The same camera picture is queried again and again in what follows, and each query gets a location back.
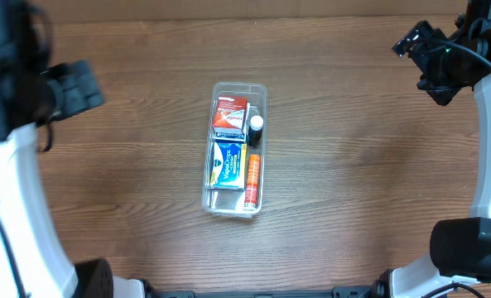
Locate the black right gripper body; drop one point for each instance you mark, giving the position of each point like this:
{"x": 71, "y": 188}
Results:
{"x": 429, "y": 58}

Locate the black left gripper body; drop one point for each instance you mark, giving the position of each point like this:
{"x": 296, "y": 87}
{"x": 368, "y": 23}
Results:
{"x": 78, "y": 92}

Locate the white blue plaster box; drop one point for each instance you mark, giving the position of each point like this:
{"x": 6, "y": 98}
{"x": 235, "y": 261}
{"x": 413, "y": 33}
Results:
{"x": 230, "y": 137}

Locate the red white medicine box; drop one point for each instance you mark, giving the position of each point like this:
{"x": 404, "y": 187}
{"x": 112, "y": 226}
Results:
{"x": 230, "y": 113}

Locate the blue yellow VapoDrops box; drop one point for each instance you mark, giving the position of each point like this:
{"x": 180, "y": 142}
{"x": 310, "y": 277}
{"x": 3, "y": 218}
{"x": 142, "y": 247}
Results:
{"x": 228, "y": 168}

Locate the dark syrup bottle white cap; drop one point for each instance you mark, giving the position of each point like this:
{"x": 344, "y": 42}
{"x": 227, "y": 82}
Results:
{"x": 255, "y": 130}

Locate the orange tablet tube white cap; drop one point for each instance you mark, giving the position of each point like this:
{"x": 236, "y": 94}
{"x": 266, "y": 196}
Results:
{"x": 251, "y": 193}

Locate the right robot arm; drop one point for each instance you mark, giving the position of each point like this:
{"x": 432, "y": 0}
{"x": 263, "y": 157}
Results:
{"x": 459, "y": 255}

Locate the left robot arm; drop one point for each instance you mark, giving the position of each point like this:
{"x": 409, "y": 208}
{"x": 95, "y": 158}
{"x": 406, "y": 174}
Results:
{"x": 35, "y": 94}

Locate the clear plastic container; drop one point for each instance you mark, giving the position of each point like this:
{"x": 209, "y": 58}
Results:
{"x": 231, "y": 202}

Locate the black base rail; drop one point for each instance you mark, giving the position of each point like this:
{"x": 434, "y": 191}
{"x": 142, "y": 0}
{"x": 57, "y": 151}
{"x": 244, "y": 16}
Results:
{"x": 261, "y": 294}

